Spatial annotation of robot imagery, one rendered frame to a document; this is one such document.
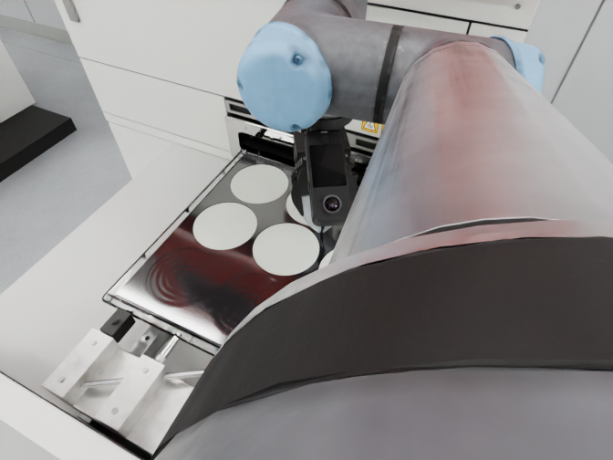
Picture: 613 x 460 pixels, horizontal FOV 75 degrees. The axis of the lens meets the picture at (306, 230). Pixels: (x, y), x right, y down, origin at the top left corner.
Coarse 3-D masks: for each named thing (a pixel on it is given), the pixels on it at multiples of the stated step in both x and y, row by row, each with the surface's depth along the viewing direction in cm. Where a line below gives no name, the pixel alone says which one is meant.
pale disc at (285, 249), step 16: (288, 224) 63; (256, 240) 61; (272, 240) 61; (288, 240) 61; (304, 240) 61; (256, 256) 59; (272, 256) 59; (288, 256) 59; (304, 256) 59; (272, 272) 57; (288, 272) 57
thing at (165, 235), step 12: (240, 156) 74; (228, 168) 72; (216, 180) 70; (204, 192) 68; (192, 204) 66; (180, 216) 64; (168, 228) 62; (156, 240) 61; (144, 252) 59; (132, 264) 58; (132, 276) 57; (120, 288) 56
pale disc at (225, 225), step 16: (208, 208) 66; (224, 208) 66; (240, 208) 66; (208, 224) 63; (224, 224) 63; (240, 224) 63; (256, 224) 63; (208, 240) 61; (224, 240) 61; (240, 240) 61
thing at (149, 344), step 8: (168, 320) 58; (152, 328) 57; (144, 336) 56; (152, 336) 56; (160, 336) 57; (168, 336) 59; (136, 344) 55; (144, 344) 55; (152, 344) 56; (160, 344) 58; (136, 352) 54; (144, 352) 55; (152, 352) 56; (80, 416) 49; (96, 424) 50
